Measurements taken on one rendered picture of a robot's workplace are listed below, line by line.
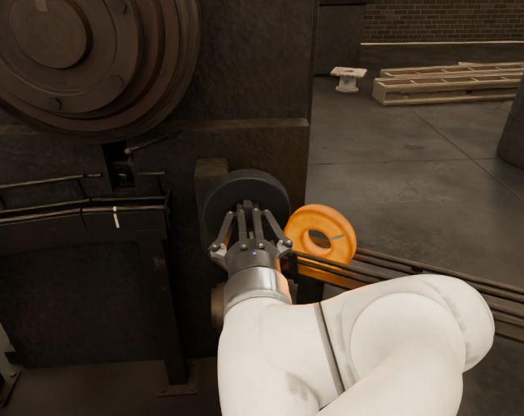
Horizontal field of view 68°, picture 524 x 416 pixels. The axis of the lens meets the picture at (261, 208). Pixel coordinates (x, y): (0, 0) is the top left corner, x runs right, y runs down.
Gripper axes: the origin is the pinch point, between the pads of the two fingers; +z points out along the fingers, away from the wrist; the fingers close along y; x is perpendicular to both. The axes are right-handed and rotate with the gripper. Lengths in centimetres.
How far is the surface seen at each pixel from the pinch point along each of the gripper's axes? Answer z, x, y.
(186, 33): 21.8, 24.2, -9.8
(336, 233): 1.6, -9.6, 18.0
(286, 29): 36.5, 21.9, 11.5
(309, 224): 5.1, -9.7, 13.3
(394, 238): 89, -89, 80
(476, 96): 308, -95, 252
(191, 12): 21.9, 27.7, -8.4
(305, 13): 36.6, 25.1, 15.6
